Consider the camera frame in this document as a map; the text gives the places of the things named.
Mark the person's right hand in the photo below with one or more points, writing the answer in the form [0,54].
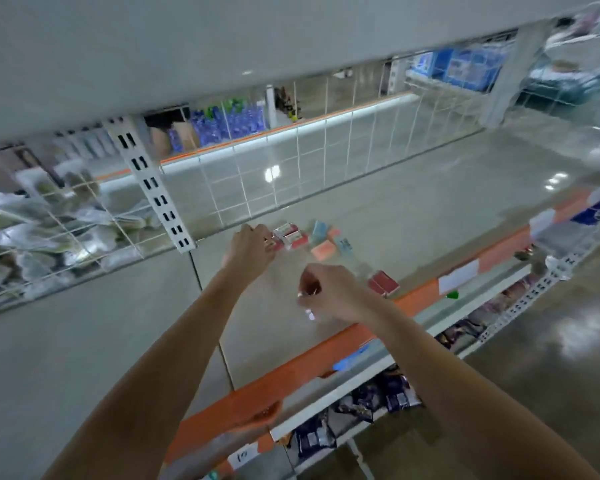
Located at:
[338,293]

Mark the row of blue packages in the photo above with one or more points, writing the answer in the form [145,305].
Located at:
[460,67]

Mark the blue small snack packet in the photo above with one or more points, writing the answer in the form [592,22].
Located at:
[350,357]

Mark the white orange metal shelf unit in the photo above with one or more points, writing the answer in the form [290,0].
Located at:
[80,345]

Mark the row of dark snack packets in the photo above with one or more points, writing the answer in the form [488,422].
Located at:
[380,400]

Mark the pile of mixed erasers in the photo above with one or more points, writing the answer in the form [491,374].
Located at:
[323,250]

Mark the person's left hand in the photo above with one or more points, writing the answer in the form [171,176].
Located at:
[250,255]

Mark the pile of white packets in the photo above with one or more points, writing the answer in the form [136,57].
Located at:
[60,230]

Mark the person's right forearm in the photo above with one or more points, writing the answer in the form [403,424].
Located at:
[480,395]

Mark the row of blue bottles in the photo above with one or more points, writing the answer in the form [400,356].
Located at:
[230,123]

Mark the person's left forearm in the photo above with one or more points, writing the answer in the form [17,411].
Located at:
[150,385]

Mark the green packet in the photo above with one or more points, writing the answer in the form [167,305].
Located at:
[452,294]

